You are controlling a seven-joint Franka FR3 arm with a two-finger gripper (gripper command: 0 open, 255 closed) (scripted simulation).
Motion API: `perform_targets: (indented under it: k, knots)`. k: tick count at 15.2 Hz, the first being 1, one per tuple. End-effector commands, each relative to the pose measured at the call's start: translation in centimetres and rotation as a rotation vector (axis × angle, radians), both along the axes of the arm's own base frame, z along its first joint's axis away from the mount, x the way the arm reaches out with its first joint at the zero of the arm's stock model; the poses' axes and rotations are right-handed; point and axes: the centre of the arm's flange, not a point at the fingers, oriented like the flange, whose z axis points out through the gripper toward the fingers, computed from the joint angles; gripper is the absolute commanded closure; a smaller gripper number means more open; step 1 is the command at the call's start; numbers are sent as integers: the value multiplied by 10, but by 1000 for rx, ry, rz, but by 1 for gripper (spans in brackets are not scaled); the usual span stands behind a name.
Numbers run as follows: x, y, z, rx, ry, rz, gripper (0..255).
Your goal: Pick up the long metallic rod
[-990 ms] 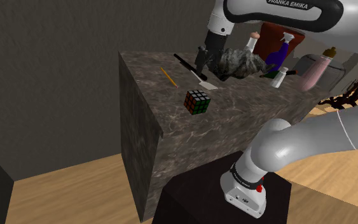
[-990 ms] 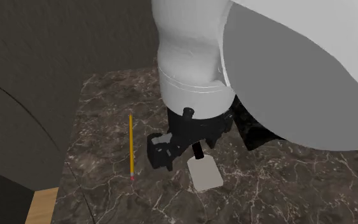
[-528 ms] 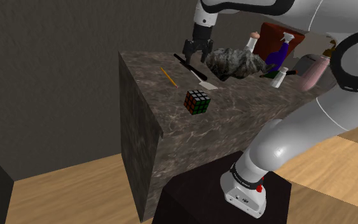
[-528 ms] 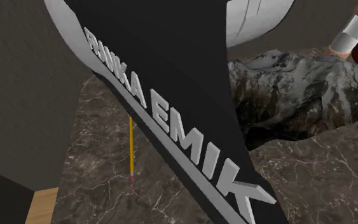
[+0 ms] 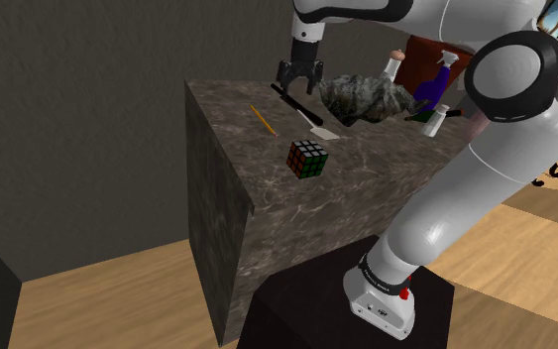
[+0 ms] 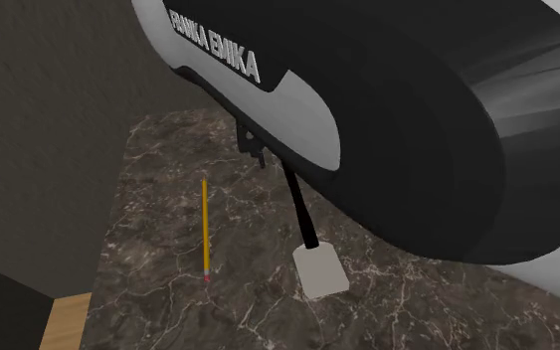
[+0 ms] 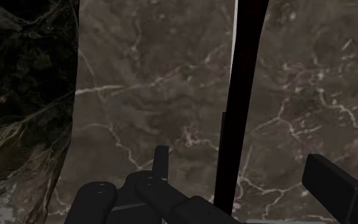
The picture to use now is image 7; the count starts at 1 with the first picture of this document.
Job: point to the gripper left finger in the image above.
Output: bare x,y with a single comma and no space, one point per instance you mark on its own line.
160,198

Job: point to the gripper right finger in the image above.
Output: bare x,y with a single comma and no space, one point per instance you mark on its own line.
346,192

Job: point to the black long flat panel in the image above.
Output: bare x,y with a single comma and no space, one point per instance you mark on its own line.
240,118

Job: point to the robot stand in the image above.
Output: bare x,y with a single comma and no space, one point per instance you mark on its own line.
26,93

